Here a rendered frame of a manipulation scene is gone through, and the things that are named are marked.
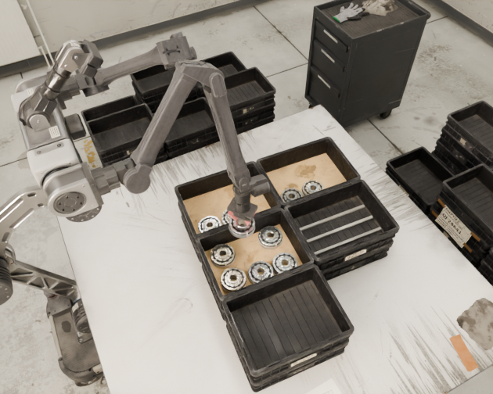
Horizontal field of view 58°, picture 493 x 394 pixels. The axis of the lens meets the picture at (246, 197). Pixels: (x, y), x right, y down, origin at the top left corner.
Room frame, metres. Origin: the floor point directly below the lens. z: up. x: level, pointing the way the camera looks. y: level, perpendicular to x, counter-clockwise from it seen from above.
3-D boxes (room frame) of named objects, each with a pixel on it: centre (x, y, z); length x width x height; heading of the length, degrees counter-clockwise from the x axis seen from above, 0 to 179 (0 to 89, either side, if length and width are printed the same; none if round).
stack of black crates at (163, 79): (2.60, 0.56, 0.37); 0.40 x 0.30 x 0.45; 116
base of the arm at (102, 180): (0.89, 0.43, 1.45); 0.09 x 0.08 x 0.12; 26
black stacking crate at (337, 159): (1.37, -0.29, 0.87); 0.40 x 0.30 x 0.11; 111
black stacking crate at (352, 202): (1.09, -0.40, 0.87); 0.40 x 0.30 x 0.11; 111
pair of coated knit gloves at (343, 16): (2.79, -0.72, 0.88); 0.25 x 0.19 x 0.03; 116
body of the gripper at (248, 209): (1.00, 0.02, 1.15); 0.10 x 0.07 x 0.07; 64
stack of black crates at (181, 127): (2.24, 0.38, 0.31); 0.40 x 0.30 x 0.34; 116
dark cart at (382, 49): (2.77, -0.86, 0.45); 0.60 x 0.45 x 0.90; 116
